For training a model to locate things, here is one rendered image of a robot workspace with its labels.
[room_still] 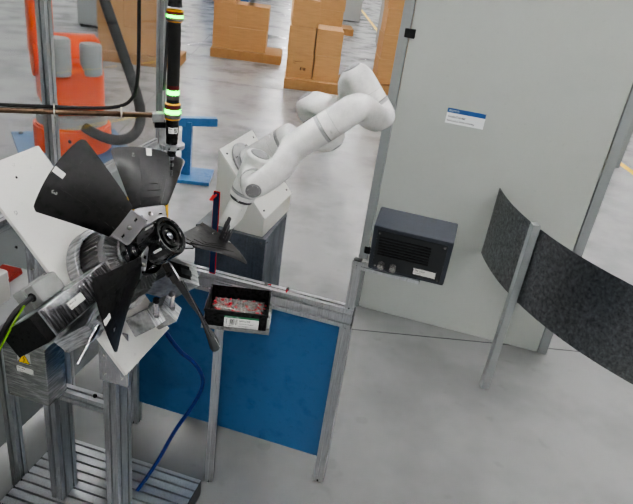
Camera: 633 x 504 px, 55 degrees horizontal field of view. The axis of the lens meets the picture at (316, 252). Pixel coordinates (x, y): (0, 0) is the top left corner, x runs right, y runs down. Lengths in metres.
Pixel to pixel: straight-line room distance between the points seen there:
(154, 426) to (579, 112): 2.54
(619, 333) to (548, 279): 0.40
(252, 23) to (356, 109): 9.25
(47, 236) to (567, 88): 2.51
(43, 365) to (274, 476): 1.15
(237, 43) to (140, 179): 9.24
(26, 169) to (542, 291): 2.23
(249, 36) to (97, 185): 9.46
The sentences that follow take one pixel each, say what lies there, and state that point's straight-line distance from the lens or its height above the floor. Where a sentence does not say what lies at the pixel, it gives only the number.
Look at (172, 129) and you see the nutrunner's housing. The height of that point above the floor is 1.50.
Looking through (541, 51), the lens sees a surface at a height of 1.67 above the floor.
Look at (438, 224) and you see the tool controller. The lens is 2.04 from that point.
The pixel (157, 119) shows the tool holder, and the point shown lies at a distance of 1.76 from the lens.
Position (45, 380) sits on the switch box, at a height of 0.72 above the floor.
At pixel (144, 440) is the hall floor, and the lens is 2.88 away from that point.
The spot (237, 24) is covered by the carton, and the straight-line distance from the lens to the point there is 11.07.
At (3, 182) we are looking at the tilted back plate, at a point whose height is 1.32.
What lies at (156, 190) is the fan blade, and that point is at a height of 1.29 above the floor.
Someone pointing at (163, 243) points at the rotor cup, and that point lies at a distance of 1.75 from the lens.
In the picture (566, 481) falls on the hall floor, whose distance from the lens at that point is 3.17.
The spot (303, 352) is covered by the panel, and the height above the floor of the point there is 0.61.
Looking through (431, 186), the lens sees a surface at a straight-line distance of 3.51.
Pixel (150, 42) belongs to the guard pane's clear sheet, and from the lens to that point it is 3.13.
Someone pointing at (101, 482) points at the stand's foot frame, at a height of 0.08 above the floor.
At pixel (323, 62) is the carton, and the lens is 9.38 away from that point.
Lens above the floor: 2.02
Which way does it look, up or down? 27 degrees down
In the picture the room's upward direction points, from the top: 8 degrees clockwise
